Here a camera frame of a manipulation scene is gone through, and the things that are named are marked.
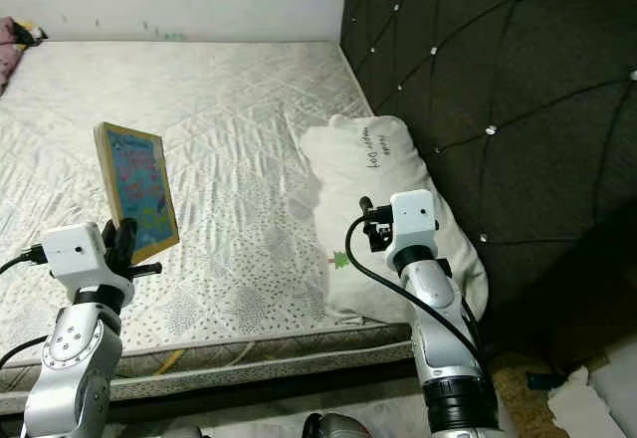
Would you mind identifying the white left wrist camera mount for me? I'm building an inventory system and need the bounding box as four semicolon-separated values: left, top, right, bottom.
41;221;132;297

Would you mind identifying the white quilted patterned mattress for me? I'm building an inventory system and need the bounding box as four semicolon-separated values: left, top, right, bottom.
0;40;416;406

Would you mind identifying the pink cartoon mouse blanket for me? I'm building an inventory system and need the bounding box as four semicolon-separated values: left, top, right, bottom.
0;14;48;98

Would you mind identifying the white box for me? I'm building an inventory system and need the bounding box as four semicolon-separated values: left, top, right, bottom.
545;363;605;438

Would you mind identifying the blue yellow-edged picture book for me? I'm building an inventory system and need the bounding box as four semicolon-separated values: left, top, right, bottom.
92;120;181;266

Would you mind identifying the dark tufted studded headboard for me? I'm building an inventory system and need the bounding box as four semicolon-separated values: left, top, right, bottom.
338;0;637;371

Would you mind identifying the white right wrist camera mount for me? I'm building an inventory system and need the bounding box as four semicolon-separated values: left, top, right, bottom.
387;188;442;257

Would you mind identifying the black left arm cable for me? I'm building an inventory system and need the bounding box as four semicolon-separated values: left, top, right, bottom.
0;331;53;371
0;242;53;278

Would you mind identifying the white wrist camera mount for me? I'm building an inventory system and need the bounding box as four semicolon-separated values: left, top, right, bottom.
41;221;132;297
387;188;442;257

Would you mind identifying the white pillow with green tree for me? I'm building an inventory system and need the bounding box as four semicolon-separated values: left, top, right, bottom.
297;112;491;326

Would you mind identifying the brown cardboard piece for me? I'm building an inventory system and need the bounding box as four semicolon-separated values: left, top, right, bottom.
491;351;558;437

